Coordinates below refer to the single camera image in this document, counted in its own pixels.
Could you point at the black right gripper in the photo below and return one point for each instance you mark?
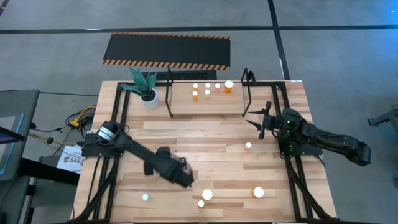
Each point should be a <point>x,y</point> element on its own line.
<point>275,124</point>

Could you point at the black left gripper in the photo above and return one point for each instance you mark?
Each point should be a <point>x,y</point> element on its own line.
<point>174,168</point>

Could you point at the small pink pill bottle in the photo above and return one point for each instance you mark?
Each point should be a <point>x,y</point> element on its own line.
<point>217,86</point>
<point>248,145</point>

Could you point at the small green pill bottle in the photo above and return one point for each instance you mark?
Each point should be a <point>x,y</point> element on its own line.
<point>207,85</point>
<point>145,196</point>

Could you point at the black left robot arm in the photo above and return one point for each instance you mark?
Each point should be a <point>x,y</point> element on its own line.
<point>136,149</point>

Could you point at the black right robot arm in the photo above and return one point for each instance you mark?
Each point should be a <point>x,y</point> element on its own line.
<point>335,141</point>

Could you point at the large orange bottle with capsules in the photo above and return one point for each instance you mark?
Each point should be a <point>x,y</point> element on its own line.
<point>207,194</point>

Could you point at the large orange pill bottle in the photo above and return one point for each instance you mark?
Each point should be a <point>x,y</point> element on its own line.
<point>258,192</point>
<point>229,84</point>

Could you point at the green plant in white pot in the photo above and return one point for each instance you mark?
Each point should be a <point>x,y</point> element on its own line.
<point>150,101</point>

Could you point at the white printed paper sheet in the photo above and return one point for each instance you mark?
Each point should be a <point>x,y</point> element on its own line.
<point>70,158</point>

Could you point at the black hazard-striped floor mat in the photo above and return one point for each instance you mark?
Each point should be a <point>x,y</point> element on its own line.
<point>168,49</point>

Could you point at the black metal bar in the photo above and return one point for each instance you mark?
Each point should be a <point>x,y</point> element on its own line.
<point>46,171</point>

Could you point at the dark screen with blue edge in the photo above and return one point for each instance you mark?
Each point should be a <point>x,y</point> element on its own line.
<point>11,155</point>

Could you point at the grey cart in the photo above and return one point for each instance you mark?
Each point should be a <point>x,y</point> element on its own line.
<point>18,102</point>

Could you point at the black aluminium rig frame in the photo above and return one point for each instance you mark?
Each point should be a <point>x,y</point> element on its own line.
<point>280,84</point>

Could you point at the wooden shelf with black frame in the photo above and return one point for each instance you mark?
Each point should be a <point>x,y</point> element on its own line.
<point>217,105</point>

